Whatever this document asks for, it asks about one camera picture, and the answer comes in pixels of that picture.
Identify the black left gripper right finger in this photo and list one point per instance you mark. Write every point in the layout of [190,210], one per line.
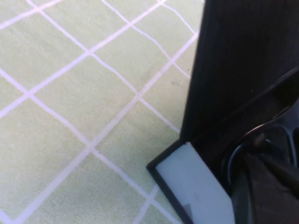
[287,166]

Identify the black glasses case printed front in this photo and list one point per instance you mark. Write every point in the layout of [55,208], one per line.
[233,58]

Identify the black framed glasses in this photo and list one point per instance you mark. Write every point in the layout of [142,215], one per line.
[280,130]

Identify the green checked tablecloth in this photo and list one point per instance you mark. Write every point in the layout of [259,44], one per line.
[70,116]

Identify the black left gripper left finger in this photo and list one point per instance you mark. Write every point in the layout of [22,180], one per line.
[264,198]

